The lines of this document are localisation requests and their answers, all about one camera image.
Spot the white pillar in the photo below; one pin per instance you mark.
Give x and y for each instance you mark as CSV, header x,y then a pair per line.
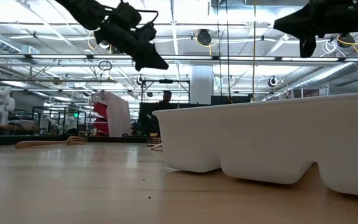
x,y
202,87

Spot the grey metal bar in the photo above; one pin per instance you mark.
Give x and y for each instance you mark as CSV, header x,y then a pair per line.
x,y
42,80

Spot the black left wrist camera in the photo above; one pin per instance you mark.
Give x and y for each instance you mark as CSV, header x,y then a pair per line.
x,y
126,14

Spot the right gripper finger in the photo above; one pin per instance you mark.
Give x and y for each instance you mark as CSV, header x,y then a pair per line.
x,y
308,46
297,23

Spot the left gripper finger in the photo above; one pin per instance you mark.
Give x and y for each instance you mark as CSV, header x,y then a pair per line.
x,y
139,62
154,57

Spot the person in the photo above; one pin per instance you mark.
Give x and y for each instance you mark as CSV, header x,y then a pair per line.
x,y
166,95

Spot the black monitor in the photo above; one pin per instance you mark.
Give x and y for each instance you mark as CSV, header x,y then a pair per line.
x,y
146,118
228,100

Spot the black stand frame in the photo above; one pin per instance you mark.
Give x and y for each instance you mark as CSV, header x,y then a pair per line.
x,y
166,81

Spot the white cutlery tray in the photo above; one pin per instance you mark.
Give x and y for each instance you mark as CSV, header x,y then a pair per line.
x,y
259,140

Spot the red and white panel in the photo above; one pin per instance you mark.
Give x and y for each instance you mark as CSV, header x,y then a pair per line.
x,y
117,115

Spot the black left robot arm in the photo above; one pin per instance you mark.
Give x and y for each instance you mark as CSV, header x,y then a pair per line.
x,y
82,11

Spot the wooden fork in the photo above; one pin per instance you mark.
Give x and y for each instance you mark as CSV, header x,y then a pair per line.
x,y
36,144

